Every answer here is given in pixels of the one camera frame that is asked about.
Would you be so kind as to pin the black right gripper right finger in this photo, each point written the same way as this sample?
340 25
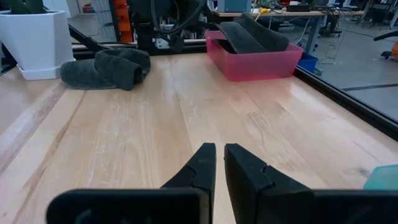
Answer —
280 202

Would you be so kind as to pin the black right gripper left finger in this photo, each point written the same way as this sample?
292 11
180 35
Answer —
174 205

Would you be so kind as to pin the dark grey baseball cap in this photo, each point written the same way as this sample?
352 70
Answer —
226 46
248 37
115 68

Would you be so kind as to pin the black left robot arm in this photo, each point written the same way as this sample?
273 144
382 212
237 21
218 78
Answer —
146 34

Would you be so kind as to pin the teal translucent plastic bin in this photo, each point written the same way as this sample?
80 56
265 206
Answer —
384 179

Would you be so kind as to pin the red translucent plastic bin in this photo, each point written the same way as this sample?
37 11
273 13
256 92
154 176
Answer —
255 65

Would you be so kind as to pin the blue storage bin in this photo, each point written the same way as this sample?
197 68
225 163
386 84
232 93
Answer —
308 62

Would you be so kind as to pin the orange plastic object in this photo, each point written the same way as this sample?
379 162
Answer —
124 21

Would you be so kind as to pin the grey blue box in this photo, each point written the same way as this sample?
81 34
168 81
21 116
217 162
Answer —
233 5

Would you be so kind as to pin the white hexagonal planter pot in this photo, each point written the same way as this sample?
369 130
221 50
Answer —
37 40

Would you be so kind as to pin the green cactus plant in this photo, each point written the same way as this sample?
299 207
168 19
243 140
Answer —
18 6

